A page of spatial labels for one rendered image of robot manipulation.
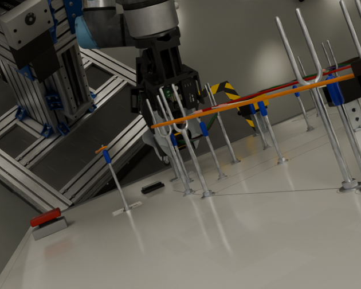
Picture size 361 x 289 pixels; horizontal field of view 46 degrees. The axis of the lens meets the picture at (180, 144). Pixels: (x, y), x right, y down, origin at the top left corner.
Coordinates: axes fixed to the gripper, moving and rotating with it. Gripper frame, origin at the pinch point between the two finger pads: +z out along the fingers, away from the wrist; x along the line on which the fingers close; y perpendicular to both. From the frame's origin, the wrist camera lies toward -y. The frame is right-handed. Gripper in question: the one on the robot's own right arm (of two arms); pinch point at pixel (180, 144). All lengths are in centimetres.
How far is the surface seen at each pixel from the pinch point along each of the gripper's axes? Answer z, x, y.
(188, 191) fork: -1.2, -4.7, 16.8
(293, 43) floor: 45, 131, -169
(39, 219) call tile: 4.4, -26.5, -0.9
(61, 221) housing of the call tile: 5.7, -23.4, -0.1
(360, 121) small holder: -4.6, 19.7, 21.7
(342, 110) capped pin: -18.6, 1.8, 41.2
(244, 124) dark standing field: 66, 69, -128
